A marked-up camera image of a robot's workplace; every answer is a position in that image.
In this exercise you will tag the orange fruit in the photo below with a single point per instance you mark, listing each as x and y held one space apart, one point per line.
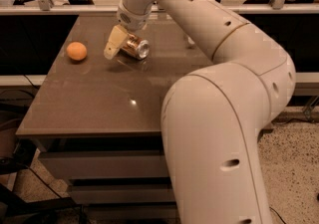
76 51

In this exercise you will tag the grey drawer cabinet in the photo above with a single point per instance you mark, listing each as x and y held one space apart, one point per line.
97 123

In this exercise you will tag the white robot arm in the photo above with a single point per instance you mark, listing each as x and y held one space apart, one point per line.
211 118

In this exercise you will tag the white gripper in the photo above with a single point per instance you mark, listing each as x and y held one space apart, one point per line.
133 20

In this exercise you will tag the orange soda can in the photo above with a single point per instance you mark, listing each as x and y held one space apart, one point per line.
136 47

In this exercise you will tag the clear plastic water bottle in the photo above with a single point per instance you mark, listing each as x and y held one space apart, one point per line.
190 42

